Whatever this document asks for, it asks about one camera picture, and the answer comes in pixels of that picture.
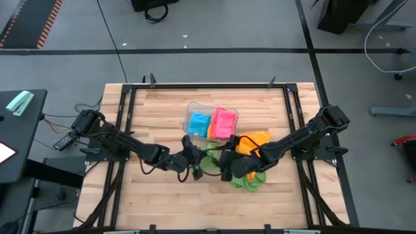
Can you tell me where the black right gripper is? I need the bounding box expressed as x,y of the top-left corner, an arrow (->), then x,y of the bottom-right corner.
220,135 -> 263,182

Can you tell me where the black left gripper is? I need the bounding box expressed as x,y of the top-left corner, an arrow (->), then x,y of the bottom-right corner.
168,135 -> 204,181

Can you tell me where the green microfiber towel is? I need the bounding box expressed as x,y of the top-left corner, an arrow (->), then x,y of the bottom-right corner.
229,168 -> 267,192
198,142 -> 225,176

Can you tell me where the blue microfiber towel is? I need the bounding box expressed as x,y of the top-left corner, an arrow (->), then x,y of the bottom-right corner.
187,112 -> 212,138

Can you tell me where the clear plastic bin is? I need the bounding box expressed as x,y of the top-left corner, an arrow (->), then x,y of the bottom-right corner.
181,101 -> 240,141

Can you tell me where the black power adapter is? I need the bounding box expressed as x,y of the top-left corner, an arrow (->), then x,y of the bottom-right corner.
53,133 -> 76,152

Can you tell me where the black desk base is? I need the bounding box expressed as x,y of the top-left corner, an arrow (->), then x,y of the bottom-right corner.
24,155 -> 86,189

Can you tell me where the grey desk foot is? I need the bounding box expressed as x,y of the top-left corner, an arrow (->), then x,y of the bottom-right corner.
369,105 -> 416,118

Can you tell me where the black equipment box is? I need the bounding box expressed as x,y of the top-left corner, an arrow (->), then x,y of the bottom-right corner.
130,0 -> 180,12

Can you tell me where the red chair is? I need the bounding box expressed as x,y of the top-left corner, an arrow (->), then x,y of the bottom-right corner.
391,132 -> 416,185

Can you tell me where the black side desk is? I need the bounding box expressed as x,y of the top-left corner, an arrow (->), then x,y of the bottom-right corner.
0,89 -> 48,185

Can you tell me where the mint green stapler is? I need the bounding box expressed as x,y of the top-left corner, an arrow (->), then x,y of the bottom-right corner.
5,90 -> 35,117

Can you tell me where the black cabinet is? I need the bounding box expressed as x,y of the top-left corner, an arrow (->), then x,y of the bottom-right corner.
317,0 -> 380,35

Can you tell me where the grey desk leg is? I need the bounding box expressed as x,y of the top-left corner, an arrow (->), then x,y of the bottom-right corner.
352,0 -> 414,31

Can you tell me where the black mat orange striped edge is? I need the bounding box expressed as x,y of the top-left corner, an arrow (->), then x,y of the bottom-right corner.
0,0 -> 63,49

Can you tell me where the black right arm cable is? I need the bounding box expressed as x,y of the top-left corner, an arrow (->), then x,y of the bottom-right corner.
207,135 -> 261,157

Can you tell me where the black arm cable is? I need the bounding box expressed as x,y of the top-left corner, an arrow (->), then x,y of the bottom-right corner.
139,152 -> 196,183
207,135 -> 261,157

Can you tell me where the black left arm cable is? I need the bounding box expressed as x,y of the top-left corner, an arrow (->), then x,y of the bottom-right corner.
139,152 -> 196,183

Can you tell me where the black looped floor cable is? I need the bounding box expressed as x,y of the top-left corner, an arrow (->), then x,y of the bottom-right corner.
73,96 -> 102,113

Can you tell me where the yellow floor cable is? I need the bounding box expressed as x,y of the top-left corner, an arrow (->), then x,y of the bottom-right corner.
42,117 -> 71,135

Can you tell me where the coiled black cable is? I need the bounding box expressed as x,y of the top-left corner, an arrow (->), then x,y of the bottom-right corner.
144,2 -> 170,24

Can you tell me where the white floor cable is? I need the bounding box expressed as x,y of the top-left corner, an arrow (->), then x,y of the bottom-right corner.
363,0 -> 416,74

